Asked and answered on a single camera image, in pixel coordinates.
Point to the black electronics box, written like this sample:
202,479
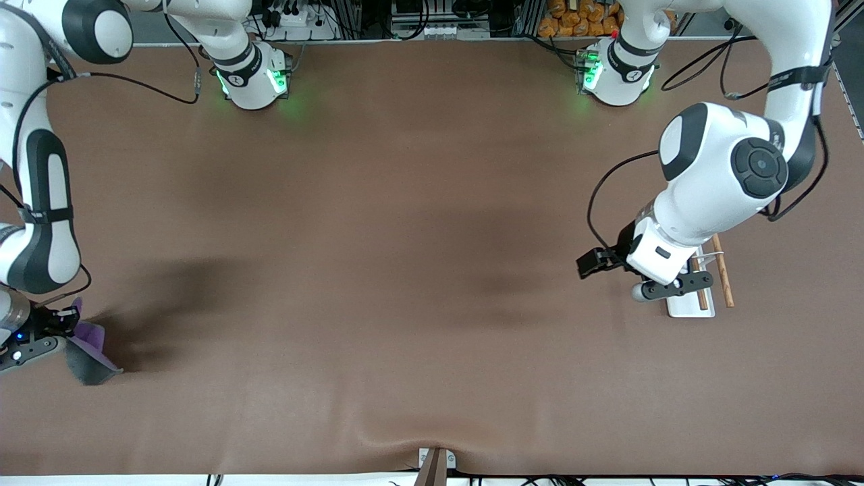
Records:
412,8

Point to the brown table cover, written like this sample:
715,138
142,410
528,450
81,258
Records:
432,236

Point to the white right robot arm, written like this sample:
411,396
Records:
40,202

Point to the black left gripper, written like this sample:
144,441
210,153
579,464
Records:
622,248

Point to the white terminal block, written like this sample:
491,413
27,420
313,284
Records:
445,32

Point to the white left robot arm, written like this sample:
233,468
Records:
715,196

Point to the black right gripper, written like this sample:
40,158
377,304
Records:
46,322

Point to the purple and grey towel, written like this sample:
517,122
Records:
91,361

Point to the white power strip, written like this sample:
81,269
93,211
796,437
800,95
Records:
297,20

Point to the orange packaged items pile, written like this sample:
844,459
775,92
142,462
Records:
574,17

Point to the aluminium frame profile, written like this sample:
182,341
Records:
351,17
528,17

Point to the metal bracket with brown post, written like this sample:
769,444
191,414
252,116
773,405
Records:
435,466

